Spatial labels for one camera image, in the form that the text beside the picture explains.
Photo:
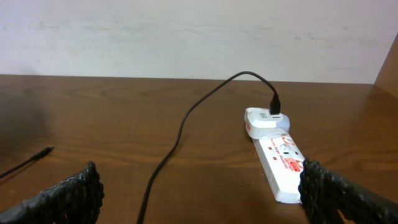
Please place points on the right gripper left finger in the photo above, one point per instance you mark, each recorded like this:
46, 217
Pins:
77, 199

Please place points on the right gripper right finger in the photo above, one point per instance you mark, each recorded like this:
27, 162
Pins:
327, 197

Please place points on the white power strip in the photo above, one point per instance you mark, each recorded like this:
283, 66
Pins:
282, 162

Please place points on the white USB wall charger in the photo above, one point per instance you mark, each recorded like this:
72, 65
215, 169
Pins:
260, 124

